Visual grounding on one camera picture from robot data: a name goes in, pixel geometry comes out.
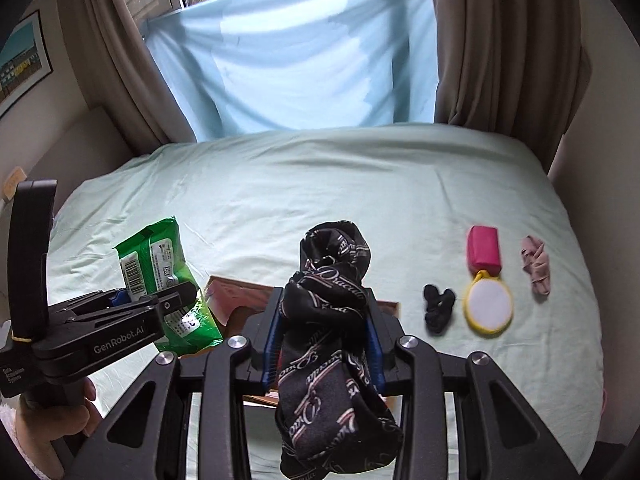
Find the person's left hand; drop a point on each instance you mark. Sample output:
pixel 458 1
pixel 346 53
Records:
pixel 55 415

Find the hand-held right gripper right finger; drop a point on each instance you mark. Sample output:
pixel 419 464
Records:
pixel 376 355

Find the pink pouch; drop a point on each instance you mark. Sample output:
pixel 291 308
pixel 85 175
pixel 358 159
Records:
pixel 484 250

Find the light blue hanging sheet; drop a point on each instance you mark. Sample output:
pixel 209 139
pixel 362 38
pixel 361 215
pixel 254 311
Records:
pixel 290 60

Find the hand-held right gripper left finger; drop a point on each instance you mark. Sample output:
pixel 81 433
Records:
pixel 270 350

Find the black scrunchie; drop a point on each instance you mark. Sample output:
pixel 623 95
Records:
pixel 439 307

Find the black printed scarf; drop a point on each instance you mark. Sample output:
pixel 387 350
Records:
pixel 325 310

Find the person's left forearm white sleeve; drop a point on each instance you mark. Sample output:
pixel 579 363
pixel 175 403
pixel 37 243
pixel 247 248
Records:
pixel 17 452

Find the framed wall picture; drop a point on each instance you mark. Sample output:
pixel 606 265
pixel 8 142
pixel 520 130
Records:
pixel 22 60

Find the beige curtain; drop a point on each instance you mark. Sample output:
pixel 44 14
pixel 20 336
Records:
pixel 125 60
pixel 500 50

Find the pale pink scrunchie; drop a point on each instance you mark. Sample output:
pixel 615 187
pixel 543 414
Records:
pixel 537 265

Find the brown wooden box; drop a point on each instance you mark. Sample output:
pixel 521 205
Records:
pixel 235 300

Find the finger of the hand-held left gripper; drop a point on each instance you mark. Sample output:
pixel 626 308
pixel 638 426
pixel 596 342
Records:
pixel 116 298
pixel 172 297

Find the white headboard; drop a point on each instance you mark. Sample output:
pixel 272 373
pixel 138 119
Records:
pixel 65 145

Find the green wet wipes packet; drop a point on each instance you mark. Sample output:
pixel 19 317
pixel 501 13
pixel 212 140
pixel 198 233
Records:
pixel 155 245

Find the yellow round hand mirror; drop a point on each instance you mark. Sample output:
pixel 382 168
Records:
pixel 487 305

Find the yellowed wall socket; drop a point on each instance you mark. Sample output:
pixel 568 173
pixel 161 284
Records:
pixel 13 182

